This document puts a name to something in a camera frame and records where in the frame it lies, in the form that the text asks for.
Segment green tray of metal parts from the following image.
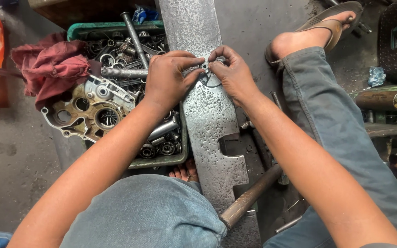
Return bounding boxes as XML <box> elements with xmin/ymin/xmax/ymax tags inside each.
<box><xmin>66</xmin><ymin>21</ymin><xmax>189</xmax><ymax>169</ymax></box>

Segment crumpled pale blue wrapper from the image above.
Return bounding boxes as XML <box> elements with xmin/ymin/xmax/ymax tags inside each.
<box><xmin>368</xmin><ymin>66</ymin><xmax>387</xmax><ymax>87</ymax></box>

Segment blue plastic wrapper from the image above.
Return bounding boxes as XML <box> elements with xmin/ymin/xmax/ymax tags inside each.
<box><xmin>132</xmin><ymin>4</ymin><xmax>160</xmax><ymax>25</ymax></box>

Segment person's leg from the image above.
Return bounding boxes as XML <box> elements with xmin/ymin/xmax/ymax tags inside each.
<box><xmin>59</xmin><ymin>174</ymin><xmax>227</xmax><ymax>248</ymax></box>
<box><xmin>263</xmin><ymin>46</ymin><xmax>397</xmax><ymax>248</ymax></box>

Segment person's foot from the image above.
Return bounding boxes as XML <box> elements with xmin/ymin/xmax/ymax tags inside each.
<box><xmin>270</xmin><ymin>10</ymin><xmax>357</xmax><ymax>62</ymax></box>
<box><xmin>169</xmin><ymin>159</ymin><xmax>200</xmax><ymax>183</ymax></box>

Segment aluminium engine crankcase cover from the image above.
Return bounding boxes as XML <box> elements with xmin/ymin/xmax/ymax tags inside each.
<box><xmin>41</xmin><ymin>75</ymin><xmax>141</xmax><ymax>144</ymax></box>

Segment long steel bolt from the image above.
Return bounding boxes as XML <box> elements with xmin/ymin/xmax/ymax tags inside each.
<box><xmin>121</xmin><ymin>12</ymin><xmax>150</xmax><ymax>70</ymax></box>

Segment small round metal gear part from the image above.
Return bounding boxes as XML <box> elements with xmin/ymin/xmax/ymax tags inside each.
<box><xmin>185</xmin><ymin>57</ymin><xmax>226</xmax><ymax>89</ymax></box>

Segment person's right leg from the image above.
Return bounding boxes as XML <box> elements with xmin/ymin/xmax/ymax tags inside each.
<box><xmin>263</xmin><ymin>46</ymin><xmax>397</xmax><ymax>248</ymax></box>

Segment brown wooden board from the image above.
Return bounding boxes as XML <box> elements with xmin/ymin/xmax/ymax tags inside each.
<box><xmin>28</xmin><ymin>0</ymin><xmax>158</xmax><ymax>30</ymax></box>

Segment person's left hand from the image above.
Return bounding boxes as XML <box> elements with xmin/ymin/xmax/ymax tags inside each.
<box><xmin>145</xmin><ymin>50</ymin><xmax>206</xmax><ymax>111</ymax></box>

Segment brown sandal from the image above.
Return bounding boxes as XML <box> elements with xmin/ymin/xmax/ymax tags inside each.
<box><xmin>265</xmin><ymin>1</ymin><xmax>364</xmax><ymax>65</ymax></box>

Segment rusty iron pipe handle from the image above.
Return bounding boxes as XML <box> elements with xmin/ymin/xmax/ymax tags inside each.
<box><xmin>219</xmin><ymin>163</ymin><xmax>284</xmax><ymax>230</ymax></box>

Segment shiny steel cylinder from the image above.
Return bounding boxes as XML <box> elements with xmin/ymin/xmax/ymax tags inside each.
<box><xmin>146</xmin><ymin>115</ymin><xmax>181</xmax><ymax>142</ymax></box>

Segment rusty green pipe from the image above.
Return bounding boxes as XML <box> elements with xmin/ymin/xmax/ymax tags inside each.
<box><xmin>349</xmin><ymin>85</ymin><xmax>397</xmax><ymax>113</ymax></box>

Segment steel ball bearing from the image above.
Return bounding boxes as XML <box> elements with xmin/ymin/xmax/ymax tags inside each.
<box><xmin>139</xmin><ymin>144</ymin><xmax>157</xmax><ymax>159</ymax></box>
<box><xmin>159</xmin><ymin>141</ymin><xmax>177</xmax><ymax>156</ymax></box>

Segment person's right foot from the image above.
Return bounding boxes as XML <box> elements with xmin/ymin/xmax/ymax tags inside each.
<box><xmin>270</xmin><ymin>10</ymin><xmax>357</xmax><ymax>62</ymax></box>

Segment person's left leg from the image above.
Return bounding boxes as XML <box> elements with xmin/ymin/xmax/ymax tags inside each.
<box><xmin>59</xmin><ymin>174</ymin><xmax>227</xmax><ymax>248</ymax></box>

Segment threaded steel shaft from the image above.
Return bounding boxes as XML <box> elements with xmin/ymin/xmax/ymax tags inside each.
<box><xmin>101</xmin><ymin>67</ymin><xmax>149</xmax><ymax>79</ymax></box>

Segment short steel rod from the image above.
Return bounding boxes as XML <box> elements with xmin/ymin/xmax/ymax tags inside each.
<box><xmin>275</xmin><ymin>215</ymin><xmax>303</xmax><ymax>234</ymax></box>

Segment pitted steel anvil plate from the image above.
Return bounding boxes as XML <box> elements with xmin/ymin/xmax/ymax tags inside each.
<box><xmin>157</xmin><ymin>0</ymin><xmax>265</xmax><ymax>248</ymax></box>

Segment person's right hand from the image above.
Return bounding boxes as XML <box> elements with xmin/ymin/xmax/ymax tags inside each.
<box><xmin>207</xmin><ymin>45</ymin><xmax>262</xmax><ymax>108</ymax></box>

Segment small steel bolt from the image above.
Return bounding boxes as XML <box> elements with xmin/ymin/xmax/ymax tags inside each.
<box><xmin>270</xmin><ymin>91</ymin><xmax>284</xmax><ymax>111</ymax></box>

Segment grey flat metal bar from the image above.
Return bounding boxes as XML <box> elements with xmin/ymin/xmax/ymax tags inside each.
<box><xmin>363</xmin><ymin>122</ymin><xmax>397</xmax><ymax>139</ymax></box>

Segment person's left foot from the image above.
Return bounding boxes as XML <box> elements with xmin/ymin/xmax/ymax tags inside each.
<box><xmin>169</xmin><ymin>159</ymin><xmax>200</xmax><ymax>183</ymax></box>

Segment dark red rag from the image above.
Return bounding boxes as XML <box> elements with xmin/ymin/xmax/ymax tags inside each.
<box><xmin>10</xmin><ymin>32</ymin><xmax>103</xmax><ymax>111</ymax></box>

